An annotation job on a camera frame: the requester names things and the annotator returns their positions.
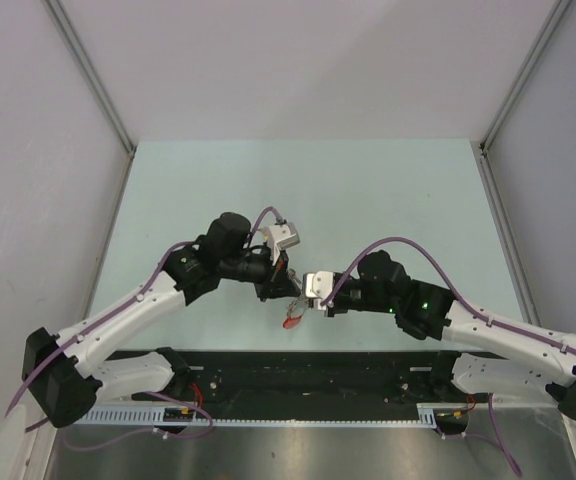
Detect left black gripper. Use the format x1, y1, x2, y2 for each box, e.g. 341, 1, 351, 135
219, 243, 300, 301

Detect red handled metal key holder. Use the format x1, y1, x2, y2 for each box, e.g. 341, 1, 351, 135
282, 298, 309, 330

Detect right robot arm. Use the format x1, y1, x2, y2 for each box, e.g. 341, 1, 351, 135
306, 250, 576, 421

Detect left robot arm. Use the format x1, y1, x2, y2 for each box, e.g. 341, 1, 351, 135
13, 212, 300, 428

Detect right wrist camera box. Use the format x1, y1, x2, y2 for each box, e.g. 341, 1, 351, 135
302, 271, 339, 317

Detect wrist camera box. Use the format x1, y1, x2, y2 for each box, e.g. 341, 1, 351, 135
261, 221, 300, 266
302, 271, 339, 317

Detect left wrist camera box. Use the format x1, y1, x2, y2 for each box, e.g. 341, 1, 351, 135
261, 221, 300, 266

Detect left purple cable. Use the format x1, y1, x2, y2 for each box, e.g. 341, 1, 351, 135
5, 206, 284, 451

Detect white slotted cable duct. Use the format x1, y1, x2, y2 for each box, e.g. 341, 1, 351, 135
76, 405, 437, 429

